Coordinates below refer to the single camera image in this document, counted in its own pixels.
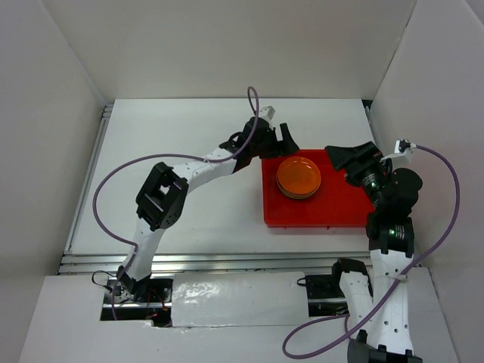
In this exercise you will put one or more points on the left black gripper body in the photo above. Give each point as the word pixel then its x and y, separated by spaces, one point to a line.
pixel 266 148

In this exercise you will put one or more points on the red plastic bin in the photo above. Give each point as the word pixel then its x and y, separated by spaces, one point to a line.
pixel 335 204

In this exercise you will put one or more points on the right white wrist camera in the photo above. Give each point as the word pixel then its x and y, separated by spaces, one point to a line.
pixel 403 149

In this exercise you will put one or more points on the aluminium frame rail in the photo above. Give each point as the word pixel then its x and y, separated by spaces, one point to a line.
pixel 222 226

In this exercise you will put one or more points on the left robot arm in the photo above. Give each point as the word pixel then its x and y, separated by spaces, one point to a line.
pixel 161 198

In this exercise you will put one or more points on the blue patterned plate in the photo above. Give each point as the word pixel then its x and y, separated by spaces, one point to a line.
pixel 295 196

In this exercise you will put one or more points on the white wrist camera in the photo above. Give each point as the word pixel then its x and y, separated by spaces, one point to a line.
pixel 403 149
pixel 266 113

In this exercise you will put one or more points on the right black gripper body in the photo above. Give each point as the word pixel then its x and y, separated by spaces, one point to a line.
pixel 370 175

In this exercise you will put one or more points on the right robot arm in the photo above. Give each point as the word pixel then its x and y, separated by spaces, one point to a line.
pixel 378 301

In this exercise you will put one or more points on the orange plate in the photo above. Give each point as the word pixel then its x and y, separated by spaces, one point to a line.
pixel 298 175

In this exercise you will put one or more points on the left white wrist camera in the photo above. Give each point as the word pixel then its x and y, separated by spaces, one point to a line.
pixel 266 113

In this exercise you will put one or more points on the white foil sheet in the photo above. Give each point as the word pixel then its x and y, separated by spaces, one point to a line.
pixel 238 299

